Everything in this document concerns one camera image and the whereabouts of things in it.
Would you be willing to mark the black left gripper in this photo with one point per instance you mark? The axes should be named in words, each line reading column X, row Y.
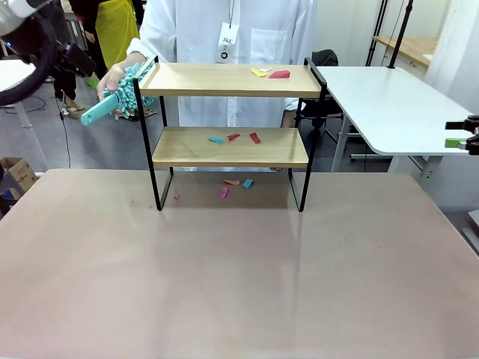
column 76, row 60

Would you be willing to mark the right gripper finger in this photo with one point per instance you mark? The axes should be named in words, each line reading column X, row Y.
column 454, row 142
column 454, row 125

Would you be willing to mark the teal microfiber duster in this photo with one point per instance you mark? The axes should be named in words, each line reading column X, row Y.
column 98, row 112

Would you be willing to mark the person's right forearm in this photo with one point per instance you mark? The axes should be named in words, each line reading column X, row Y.
column 149, row 41

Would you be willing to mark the two-tier wood metal shelf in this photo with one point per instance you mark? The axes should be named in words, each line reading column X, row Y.
column 224, row 80

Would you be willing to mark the person's right hand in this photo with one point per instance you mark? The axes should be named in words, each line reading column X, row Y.
column 112, row 78

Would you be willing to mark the person's left hand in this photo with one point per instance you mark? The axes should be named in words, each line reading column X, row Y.
column 288, row 118

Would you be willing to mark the person in dark clothes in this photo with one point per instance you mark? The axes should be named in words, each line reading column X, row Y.
column 65, row 88

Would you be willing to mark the beige floor mat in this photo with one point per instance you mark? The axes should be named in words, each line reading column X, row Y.
column 75, row 115

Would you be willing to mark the person in yellow apron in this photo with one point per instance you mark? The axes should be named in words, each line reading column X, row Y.
column 116, row 30

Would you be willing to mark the large white side table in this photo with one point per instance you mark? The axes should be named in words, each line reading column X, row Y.
column 385, row 101

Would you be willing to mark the grey metal floor base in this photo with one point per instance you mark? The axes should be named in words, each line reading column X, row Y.
column 474, row 217

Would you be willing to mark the white fabric curtain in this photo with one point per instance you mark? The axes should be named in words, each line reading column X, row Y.
column 456, row 45

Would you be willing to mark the small white side table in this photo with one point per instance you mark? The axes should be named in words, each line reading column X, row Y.
column 11, row 73

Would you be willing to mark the wooden background desk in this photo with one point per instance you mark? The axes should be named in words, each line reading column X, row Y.
column 411, row 46

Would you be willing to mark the black stand pole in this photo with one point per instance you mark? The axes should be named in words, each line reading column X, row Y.
column 400, row 33

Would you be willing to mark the person in white lab coat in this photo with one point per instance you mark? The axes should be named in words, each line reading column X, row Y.
column 194, row 30

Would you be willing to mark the cardboard box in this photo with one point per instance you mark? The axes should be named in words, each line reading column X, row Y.
column 18, row 172

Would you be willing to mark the black tripod stand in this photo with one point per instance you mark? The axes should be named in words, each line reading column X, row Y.
column 377, row 33

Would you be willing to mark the teal paper scrap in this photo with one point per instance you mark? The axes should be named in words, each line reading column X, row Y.
column 247, row 183
column 216, row 140

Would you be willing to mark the black office chair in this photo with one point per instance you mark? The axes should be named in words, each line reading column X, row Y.
column 325, row 58

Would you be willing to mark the small red paper scrap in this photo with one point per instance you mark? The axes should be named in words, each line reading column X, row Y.
column 233, row 137

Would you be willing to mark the yellow paper scrap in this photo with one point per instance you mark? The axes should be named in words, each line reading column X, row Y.
column 258, row 72

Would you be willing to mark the red rectangular paper scrap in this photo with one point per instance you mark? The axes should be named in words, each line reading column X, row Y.
column 254, row 137

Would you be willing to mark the salmon paper scrap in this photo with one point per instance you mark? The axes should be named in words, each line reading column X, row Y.
column 231, row 182

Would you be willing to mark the large red paper scrap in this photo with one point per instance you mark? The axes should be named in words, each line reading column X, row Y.
column 280, row 75

